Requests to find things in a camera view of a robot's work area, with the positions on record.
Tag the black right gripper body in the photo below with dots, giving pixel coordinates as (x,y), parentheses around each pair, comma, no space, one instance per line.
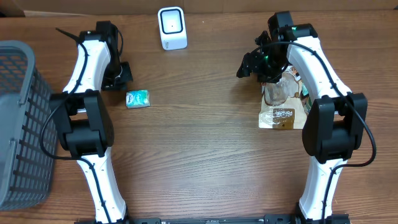
(270,66)

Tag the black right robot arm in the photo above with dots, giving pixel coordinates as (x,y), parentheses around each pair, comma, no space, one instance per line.
(335,124)

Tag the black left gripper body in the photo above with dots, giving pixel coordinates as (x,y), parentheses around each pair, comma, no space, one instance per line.
(118,71)

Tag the small teal tissue pack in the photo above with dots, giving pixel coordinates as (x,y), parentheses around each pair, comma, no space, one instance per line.
(137,99)

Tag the grey plastic mesh basket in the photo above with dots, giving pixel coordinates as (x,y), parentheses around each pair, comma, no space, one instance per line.
(26,172)

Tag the white barcode scanner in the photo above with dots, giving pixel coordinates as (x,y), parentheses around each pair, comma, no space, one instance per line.
(172,28)

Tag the beige brown cookie pouch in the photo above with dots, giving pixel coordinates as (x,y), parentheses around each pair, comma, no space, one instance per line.
(281,103)

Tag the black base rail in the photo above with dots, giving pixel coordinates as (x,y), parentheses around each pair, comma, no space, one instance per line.
(217,220)

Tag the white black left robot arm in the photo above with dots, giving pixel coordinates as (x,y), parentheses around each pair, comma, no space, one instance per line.
(83,124)

